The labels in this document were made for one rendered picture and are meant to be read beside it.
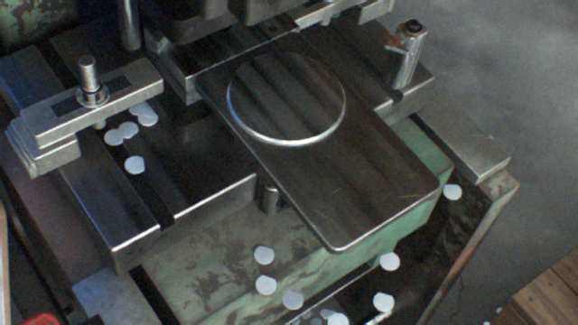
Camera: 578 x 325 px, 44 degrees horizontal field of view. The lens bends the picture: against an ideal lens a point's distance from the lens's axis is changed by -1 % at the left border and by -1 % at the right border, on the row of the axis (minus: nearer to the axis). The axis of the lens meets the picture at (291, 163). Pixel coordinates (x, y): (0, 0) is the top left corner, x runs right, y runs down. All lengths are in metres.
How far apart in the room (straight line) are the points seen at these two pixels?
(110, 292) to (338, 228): 0.26
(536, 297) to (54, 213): 0.75
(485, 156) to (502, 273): 0.72
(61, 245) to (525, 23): 1.60
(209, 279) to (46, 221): 0.21
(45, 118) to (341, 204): 0.32
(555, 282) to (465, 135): 0.38
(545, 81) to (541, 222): 0.45
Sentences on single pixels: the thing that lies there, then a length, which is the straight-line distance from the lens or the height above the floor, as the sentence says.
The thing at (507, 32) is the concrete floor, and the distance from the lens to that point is 2.10.
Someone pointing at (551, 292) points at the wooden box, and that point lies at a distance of 1.22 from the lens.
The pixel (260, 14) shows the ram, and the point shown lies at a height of 0.90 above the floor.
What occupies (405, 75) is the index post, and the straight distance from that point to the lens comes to 0.87.
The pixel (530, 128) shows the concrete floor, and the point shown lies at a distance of 1.89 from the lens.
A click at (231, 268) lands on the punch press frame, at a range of 0.79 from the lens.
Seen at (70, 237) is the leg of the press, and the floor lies 0.62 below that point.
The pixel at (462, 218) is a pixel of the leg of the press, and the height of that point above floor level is 0.54.
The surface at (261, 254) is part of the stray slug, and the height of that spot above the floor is 0.65.
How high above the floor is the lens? 1.35
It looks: 55 degrees down
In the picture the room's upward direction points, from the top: 10 degrees clockwise
